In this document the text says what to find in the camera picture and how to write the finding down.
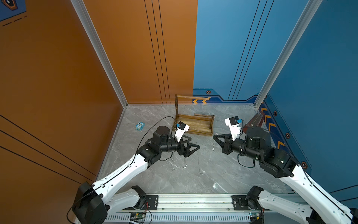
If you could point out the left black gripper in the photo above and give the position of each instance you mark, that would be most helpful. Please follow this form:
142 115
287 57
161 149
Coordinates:
185 153

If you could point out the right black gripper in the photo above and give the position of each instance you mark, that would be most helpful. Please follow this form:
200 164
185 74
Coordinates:
226 145

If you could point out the wooden jewelry display stand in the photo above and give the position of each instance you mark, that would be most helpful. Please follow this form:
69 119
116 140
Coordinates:
199 124

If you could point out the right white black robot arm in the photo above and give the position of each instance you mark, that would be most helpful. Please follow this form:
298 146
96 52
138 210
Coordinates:
320 207

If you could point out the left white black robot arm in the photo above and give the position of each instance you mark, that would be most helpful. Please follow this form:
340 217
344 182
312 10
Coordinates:
94 201

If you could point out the dark red metronome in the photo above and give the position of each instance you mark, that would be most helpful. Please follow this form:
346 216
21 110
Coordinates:
256 121

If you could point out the small blue owl toy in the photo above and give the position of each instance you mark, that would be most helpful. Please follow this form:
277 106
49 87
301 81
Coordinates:
140 126

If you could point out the right green circuit board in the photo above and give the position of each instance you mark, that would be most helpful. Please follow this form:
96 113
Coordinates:
257 218

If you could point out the green circuit board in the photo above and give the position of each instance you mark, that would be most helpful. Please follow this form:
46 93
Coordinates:
257 218
138 217

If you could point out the left green circuit board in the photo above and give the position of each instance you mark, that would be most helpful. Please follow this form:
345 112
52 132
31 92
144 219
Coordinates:
138 217

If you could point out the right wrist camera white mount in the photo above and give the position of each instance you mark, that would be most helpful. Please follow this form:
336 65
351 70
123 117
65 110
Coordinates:
235 126

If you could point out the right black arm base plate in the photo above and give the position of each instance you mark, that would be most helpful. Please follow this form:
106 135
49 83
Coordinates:
242 202

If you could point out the aluminium front rail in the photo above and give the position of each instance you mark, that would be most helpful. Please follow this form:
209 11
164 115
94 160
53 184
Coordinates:
176 202

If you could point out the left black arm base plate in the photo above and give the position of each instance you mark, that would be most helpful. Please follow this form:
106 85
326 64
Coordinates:
149 202

